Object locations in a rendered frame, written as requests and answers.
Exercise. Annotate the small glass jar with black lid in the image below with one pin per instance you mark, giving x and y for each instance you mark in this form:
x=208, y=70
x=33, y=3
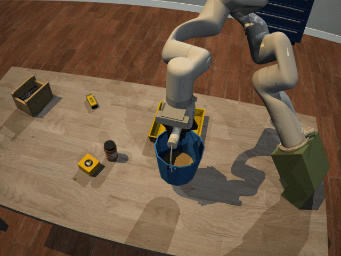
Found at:
x=110, y=150

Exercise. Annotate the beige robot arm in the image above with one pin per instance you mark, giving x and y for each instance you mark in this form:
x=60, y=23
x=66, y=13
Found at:
x=187, y=62

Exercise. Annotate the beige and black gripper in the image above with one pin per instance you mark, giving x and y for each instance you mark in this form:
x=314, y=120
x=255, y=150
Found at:
x=190, y=112

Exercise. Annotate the small wooden crate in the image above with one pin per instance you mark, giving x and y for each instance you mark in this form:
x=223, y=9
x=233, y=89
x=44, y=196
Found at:
x=32, y=95

